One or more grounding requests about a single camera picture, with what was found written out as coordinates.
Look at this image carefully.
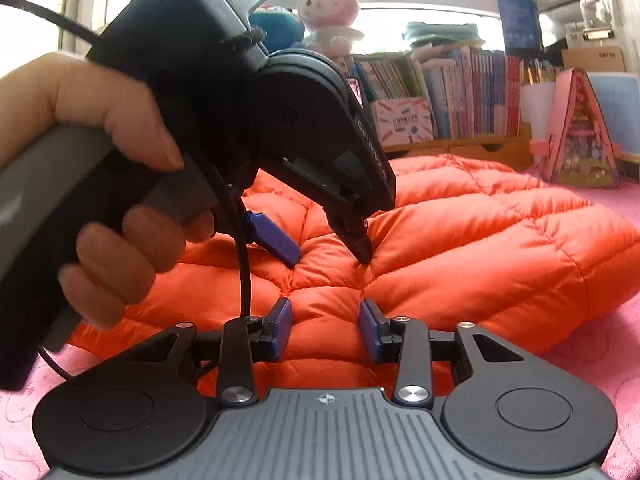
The brown cardboard box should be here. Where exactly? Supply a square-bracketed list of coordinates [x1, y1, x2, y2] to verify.
[560, 47, 626, 73]

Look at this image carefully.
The stack of green booklets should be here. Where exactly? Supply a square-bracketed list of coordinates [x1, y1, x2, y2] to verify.
[402, 21, 486, 48]

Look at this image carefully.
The orange down jacket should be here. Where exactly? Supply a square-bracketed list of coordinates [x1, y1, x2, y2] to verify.
[67, 154, 640, 396]

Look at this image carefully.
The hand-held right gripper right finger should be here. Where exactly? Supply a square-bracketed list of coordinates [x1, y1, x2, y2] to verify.
[359, 298, 527, 409]

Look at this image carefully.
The white printer box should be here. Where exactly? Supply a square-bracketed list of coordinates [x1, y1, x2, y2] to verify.
[370, 97, 435, 145]

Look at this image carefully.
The wooden desk organizer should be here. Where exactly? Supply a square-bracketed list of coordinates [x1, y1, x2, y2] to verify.
[380, 122, 533, 171]

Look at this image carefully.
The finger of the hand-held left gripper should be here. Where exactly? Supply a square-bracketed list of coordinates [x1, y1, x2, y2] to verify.
[325, 205, 373, 266]
[242, 210, 301, 268]

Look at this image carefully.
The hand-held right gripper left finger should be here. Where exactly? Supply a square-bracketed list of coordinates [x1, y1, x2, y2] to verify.
[122, 297, 294, 409]

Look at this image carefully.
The dark blue booklet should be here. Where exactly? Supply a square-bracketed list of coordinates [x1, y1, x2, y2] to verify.
[492, 0, 543, 53]

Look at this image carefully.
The pink rabbit plush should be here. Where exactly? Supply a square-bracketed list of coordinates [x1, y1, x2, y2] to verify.
[295, 0, 366, 58]

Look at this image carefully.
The light blue board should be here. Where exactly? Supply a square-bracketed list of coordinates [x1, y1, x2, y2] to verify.
[587, 72, 640, 156]

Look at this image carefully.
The row of slim colourful books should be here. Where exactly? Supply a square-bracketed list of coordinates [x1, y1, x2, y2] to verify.
[345, 45, 523, 143]

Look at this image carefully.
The pink house-shaped toy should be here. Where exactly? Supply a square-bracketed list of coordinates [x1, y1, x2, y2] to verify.
[530, 67, 621, 190]

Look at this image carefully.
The person's left hand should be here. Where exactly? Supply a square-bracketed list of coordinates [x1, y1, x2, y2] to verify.
[0, 52, 216, 331]

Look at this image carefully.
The pink rabbit-print towel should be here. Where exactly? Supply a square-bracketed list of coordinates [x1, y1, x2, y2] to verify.
[0, 180, 640, 480]

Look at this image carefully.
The blue plush toy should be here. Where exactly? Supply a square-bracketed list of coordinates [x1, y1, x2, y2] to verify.
[249, 5, 306, 53]

